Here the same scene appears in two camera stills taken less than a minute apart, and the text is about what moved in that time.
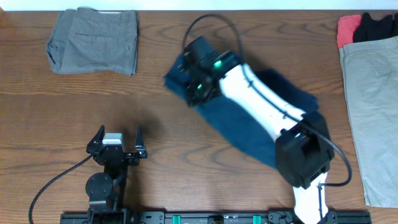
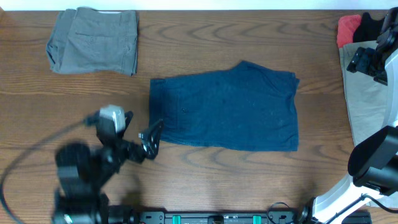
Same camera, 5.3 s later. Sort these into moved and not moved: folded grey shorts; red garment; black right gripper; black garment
Moved: black right gripper
Not moved: red garment; black garment; folded grey shorts
